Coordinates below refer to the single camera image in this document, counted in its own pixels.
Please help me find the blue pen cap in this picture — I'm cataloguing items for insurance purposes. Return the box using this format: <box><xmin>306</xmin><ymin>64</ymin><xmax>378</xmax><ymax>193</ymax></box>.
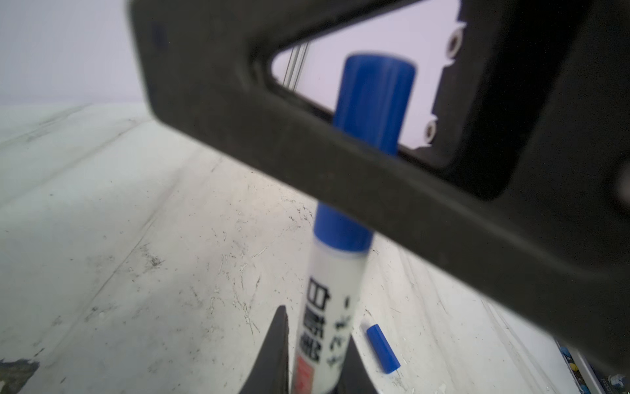
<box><xmin>313</xmin><ymin>54</ymin><xmax>416</xmax><ymax>254</ymax></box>
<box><xmin>366</xmin><ymin>324</ymin><xmax>400</xmax><ymax>374</ymax></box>

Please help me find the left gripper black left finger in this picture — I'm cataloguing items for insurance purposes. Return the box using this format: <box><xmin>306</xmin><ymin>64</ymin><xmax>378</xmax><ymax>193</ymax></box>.
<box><xmin>240</xmin><ymin>305</ymin><xmax>290</xmax><ymax>394</ymax></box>

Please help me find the white marker pen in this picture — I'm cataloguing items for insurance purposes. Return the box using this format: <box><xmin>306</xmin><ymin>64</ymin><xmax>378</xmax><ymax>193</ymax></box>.
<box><xmin>291</xmin><ymin>235</ymin><xmax>370</xmax><ymax>394</ymax></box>

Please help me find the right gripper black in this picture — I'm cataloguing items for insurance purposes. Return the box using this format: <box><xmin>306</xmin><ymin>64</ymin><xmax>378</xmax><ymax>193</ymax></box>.
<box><xmin>430</xmin><ymin>1</ymin><xmax>629</xmax><ymax>270</ymax></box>

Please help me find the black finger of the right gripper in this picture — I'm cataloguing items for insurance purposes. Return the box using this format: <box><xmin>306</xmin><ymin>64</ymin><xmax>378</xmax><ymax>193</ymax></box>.
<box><xmin>129</xmin><ymin>1</ymin><xmax>629</xmax><ymax>373</ymax></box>

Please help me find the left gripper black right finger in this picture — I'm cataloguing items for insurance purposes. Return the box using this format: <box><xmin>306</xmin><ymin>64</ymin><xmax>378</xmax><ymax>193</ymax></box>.
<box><xmin>336</xmin><ymin>338</ymin><xmax>377</xmax><ymax>394</ymax></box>

